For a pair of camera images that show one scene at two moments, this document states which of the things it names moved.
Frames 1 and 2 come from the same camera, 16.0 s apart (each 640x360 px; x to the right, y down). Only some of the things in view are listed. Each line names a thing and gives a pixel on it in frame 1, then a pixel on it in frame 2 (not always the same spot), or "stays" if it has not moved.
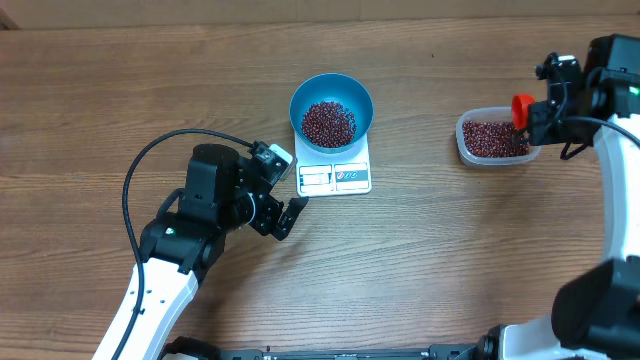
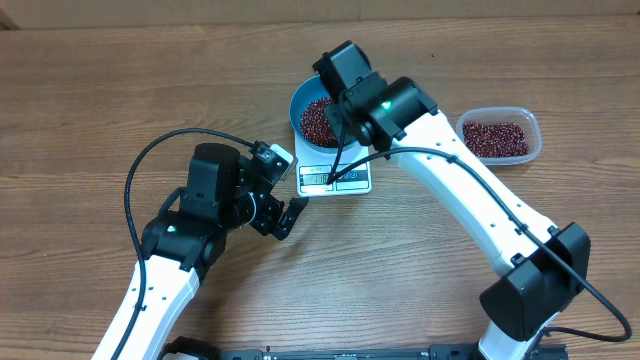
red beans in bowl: [328, 124] stays
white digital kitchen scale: [321, 174] stays
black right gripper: [536, 131] -> [339, 122]
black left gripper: [267, 224] stays
